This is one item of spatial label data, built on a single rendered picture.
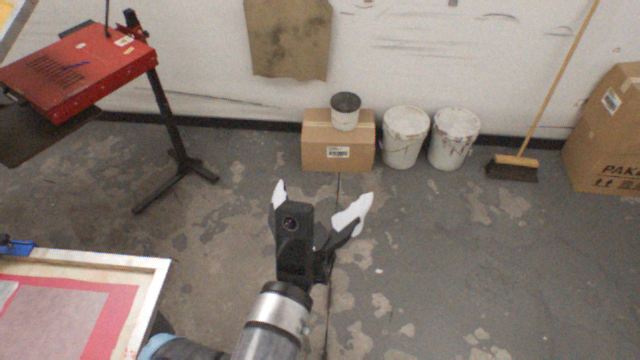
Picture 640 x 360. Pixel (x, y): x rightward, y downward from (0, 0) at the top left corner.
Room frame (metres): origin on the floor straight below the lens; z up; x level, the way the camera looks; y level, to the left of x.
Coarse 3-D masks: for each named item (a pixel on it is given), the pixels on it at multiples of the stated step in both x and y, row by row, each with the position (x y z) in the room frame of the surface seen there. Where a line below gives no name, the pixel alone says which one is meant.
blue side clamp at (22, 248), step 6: (12, 240) 0.71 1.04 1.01; (18, 240) 0.71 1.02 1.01; (0, 246) 0.69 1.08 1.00; (6, 246) 0.69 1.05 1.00; (18, 246) 0.69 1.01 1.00; (24, 246) 0.69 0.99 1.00; (30, 246) 0.69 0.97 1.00; (36, 246) 0.70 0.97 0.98; (0, 252) 0.67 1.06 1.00; (6, 252) 0.67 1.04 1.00; (12, 252) 0.67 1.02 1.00; (18, 252) 0.67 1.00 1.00; (24, 252) 0.67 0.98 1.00; (30, 252) 0.67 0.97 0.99
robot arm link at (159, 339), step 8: (160, 336) 0.19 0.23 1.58; (168, 336) 0.20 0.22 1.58; (176, 336) 0.20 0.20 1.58; (152, 344) 0.18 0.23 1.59; (160, 344) 0.18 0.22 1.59; (168, 344) 0.18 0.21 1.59; (176, 344) 0.18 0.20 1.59; (184, 344) 0.18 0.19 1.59; (192, 344) 0.18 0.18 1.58; (200, 344) 0.19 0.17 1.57; (144, 352) 0.17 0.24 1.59; (152, 352) 0.17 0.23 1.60; (160, 352) 0.17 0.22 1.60; (168, 352) 0.17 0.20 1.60; (176, 352) 0.17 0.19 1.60; (184, 352) 0.17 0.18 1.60; (192, 352) 0.17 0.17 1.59; (200, 352) 0.17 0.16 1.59; (208, 352) 0.17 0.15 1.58; (216, 352) 0.17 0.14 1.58; (224, 352) 0.18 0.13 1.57
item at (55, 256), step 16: (16, 256) 0.66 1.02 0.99; (32, 256) 0.66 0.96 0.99; (48, 256) 0.66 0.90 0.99; (64, 256) 0.66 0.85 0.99; (80, 256) 0.66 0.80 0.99; (96, 256) 0.66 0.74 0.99; (112, 256) 0.66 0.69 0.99; (128, 256) 0.66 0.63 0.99; (160, 272) 0.60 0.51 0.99; (160, 288) 0.55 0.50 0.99; (144, 304) 0.49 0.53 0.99; (144, 320) 0.44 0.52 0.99; (144, 336) 0.40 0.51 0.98; (128, 352) 0.35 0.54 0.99
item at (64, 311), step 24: (24, 288) 0.56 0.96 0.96; (48, 288) 0.56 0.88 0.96; (72, 288) 0.56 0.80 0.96; (96, 288) 0.56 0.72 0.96; (120, 288) 0.56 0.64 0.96; (0, 312) 0.48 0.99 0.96; (24, 312) 0.48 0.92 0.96; (48, 312) 0.48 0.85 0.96; (72, 312) 0.48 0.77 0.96; (96, 312) 0.48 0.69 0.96; (120, 312) 0.48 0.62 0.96; (0, 336) 0.41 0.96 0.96; (24, 336) 0.41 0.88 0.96; (48, 336) 0.41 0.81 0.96; (72, 336) 0.41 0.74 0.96; (96, 336) 0.41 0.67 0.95
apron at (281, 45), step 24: (264, 0) 2.29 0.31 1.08; (288, 0) 2.28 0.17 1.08; (312, 0) 2.28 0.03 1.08; (264, 24) 2.28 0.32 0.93; (288, 24) 2.29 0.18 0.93; (312, 24) 2.27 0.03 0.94; (264, 48) 2.28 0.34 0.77; (288, 48) 2.29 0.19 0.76; (312, 48) 2.27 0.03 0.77; (264, 72) 2.29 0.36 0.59; (288, 72) 2.29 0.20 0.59; (312, 72) 2.28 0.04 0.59
